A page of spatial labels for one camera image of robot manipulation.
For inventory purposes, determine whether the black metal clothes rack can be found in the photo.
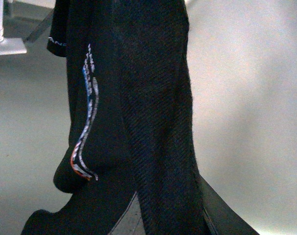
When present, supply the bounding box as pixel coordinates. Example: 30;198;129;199
23;9;54;43

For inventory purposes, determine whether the black printed t-shirt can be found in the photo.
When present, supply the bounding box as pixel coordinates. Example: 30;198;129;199
22;0;210;235

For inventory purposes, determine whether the white stand base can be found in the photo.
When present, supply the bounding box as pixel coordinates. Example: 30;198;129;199
0;0;27;56

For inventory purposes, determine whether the black right-camera right gripper finger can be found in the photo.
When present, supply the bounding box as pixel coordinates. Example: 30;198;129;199
196;172;261;235

